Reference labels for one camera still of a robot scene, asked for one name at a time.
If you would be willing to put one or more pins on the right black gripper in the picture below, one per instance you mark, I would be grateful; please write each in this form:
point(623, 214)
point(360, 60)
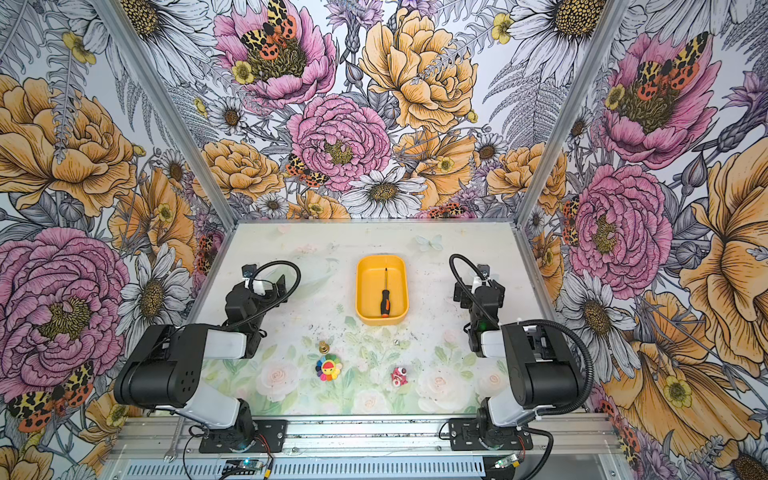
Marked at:
point(464, 302)

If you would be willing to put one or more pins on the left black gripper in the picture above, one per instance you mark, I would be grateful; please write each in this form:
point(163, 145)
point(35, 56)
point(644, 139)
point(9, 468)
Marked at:
point(272, 293)

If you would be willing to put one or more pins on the black orange screwdriver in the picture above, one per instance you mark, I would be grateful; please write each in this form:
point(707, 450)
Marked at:
point(385, 305)

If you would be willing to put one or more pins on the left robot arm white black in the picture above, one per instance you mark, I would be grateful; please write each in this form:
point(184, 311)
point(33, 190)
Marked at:
point(164, 369)

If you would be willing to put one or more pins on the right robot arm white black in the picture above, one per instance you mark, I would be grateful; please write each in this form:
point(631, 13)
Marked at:
point(549, 369)

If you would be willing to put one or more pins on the yellow plastic bin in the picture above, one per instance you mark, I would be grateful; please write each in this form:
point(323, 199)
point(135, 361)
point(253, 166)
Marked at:
point(369, 285)

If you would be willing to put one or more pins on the colourful flower toy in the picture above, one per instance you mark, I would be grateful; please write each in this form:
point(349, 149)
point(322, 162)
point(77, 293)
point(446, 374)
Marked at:
point(328, 367)

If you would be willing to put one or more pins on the pink small toy figure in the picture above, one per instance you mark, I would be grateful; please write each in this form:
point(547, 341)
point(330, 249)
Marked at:
point(399, 377)

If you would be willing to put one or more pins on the green circuit board left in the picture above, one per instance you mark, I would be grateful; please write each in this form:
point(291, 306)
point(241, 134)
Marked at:
point(245, 466)

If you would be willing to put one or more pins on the green circuit board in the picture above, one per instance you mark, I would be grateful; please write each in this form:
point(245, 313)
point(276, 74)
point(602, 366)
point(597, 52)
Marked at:
point(509, 461)
point(245, 466)

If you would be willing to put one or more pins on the green circuit board right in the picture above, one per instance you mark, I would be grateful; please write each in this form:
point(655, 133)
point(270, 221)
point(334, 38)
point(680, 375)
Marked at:
point(509, 461)

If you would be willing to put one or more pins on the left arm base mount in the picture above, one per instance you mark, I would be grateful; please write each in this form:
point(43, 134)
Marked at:
point(263, 436)

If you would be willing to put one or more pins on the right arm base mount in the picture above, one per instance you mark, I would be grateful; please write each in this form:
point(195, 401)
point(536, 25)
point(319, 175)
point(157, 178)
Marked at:
point(465, 434)

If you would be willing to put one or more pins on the white slotted cable duct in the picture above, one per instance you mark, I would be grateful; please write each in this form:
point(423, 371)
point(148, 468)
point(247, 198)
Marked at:
point(460, 467)

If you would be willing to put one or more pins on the aluminium front rail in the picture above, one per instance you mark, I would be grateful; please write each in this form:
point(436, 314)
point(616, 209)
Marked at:
point(165, 437)

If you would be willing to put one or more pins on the aluminium corner post right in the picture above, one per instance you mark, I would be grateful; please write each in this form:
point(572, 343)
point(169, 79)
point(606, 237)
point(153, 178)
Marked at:
point(606, 31)

